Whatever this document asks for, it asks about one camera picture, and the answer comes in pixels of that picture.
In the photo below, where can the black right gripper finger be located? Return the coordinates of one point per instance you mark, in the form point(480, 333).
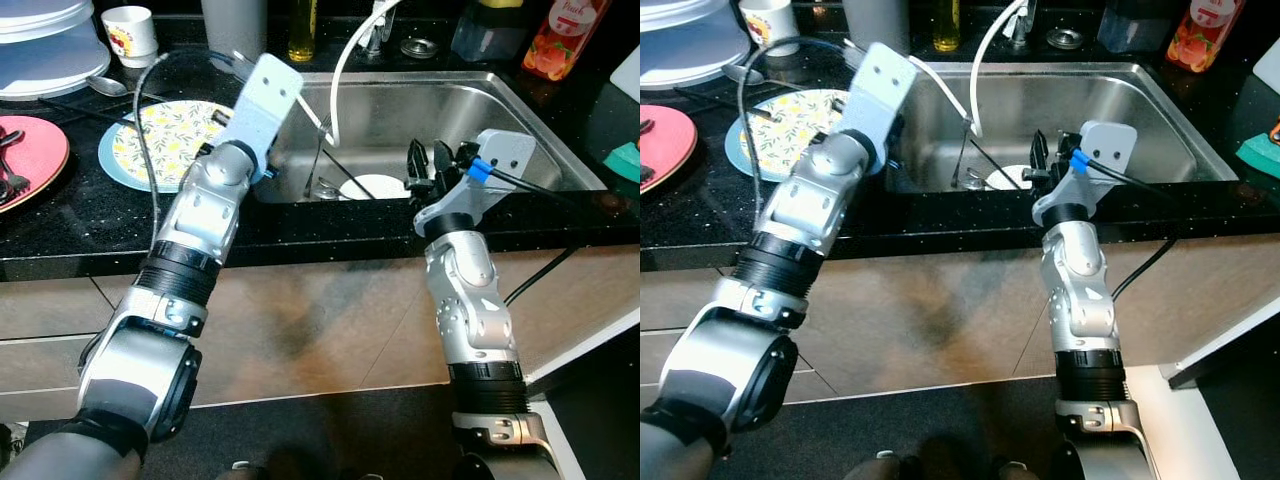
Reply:
point(1059, 148)
point(1039, 152)
point(444, 158)
point(418, 162)

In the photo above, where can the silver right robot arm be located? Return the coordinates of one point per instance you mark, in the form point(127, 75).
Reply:
point(465, 300)
point(1075, 290)

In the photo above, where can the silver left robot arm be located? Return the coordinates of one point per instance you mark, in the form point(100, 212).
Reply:
point(140, 370)
point(730, 360)

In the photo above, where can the white bowl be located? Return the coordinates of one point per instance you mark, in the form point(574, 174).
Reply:
point(380, 187)
point(1005, 178)

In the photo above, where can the stainless steel sink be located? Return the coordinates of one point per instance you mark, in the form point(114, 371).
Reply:
point(1150, 120)
point(450, 110)

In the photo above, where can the floral plate with blue rim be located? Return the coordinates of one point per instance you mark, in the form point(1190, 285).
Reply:
point(170, 135)
point(790, 125)

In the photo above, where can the grey tumbler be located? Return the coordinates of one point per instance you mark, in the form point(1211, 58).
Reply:
point(233, 30)
point(875, 25)

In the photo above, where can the silver metal spoon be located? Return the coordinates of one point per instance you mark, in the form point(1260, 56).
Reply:
point(105, 86)
point(740, 73)

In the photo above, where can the white printed mug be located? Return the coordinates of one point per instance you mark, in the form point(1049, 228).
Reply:
point(770, 25)
point(130, 35)

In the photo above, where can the round metal sink stopper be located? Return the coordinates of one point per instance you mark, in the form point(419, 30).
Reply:
point(420, 48)
point(1065, 39)

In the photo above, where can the yellow oil bottle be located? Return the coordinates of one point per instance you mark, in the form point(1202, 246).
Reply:
point(947, 30)
point(302, 35)

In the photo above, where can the chrome faucet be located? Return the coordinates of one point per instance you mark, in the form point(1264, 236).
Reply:
point(1020, 25)
point(378, 35)

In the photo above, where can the dark translucent sponge holder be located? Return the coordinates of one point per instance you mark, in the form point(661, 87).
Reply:
point(1130, 28)
point(490, 35)

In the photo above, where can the red juice bottle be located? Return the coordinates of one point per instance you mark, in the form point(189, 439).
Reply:
point(560, 45)
point(1200, 40)

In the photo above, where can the yellow sponge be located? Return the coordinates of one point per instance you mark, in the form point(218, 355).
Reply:
point(500, 3)

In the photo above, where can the pink plate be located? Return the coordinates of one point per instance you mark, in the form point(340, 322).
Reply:
point(45, 150)
point(675, 145)

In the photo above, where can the green sponge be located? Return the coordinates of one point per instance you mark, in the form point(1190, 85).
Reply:
point(625, 163)
point(1258, 155)

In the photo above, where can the brown cabinet front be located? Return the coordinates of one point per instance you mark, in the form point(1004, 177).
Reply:
point(330, 320)
point(920, 310)

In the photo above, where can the dark fork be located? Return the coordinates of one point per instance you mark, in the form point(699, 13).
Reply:
point(12, 175)
point(645, 127)

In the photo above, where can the white board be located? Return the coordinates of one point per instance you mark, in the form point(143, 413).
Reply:
point(628, 72)
point(1268, 65)

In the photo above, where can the white open appliance door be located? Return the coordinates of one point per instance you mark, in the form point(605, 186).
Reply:
point(570, 450)
point(1165, 420)

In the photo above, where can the black floor mat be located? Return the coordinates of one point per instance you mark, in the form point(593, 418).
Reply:
point(330, 430)
point(920, 420)

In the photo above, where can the dark robot right foot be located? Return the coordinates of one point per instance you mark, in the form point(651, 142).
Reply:
point(362, 476)
point(1007, 470)

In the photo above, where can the dark robot foot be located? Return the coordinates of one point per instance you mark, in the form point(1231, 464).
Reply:
point(873, 467)
point(362, 476)
point(1007, 470)
point(248, 471)

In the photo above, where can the dark robot left foot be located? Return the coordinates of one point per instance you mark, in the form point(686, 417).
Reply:
point(873, 467)
point(248, 471)

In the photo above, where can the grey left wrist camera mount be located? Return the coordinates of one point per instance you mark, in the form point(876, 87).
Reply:
point(880, 90)
point(265, 105)

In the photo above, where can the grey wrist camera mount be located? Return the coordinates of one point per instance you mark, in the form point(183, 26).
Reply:
point(505, 150)
point(1115, 145)
point(880, 90)
point(265, 105)

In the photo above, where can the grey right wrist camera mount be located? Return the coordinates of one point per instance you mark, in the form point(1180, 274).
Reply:
point(1115, 145)
point(505, 150)

